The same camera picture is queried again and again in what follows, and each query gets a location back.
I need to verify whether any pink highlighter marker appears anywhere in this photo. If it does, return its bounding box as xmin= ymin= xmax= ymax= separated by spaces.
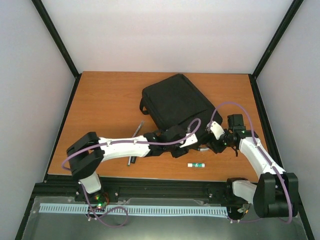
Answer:
xmin=130 ymin=156 xmax=137 ymax=164

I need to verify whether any black student bag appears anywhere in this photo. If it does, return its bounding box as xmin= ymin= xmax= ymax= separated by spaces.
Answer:
xmin=139 ymin=73 xmax=216 ymax=149

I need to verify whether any silver pen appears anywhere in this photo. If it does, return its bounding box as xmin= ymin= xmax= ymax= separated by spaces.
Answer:
xmin=132 ymin=121 xmax=144 ymax=138

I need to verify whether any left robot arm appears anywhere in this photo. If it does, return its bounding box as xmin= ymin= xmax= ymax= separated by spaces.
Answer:
xmin=61 ymin=126 xmax=198 ymax=202

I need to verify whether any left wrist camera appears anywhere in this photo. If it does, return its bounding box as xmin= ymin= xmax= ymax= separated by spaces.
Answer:
xmin=179 ymin=133 xmax=198 ymax=148

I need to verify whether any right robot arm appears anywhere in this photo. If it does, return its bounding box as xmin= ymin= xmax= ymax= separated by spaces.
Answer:
xmin=207 ymin=130 xmax=299 ymax=222

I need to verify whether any black aluminium frame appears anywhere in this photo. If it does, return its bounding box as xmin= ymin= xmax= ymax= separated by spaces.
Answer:
xmin=15 ymin=0 xmax=303 ymax=240

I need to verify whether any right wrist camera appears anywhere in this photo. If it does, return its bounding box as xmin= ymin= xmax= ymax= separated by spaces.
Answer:
xmin=206 ymin=114 xmax=247 ymax=140

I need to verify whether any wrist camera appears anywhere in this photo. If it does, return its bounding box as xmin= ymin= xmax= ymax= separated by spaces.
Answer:
xmin=179 ymin=133 xmax=198 ymax=148
xmin=206 ymin=114 xmax=247 ymax=140

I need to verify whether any light blue cable duct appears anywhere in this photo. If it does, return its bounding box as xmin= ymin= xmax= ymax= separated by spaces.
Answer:
xmin=38 ymin=203 xmax=228 ymax=218

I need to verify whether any white glue stick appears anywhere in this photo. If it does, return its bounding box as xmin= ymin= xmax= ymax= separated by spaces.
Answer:
xmin=187 ymin=162 xmax=206 ymax=168

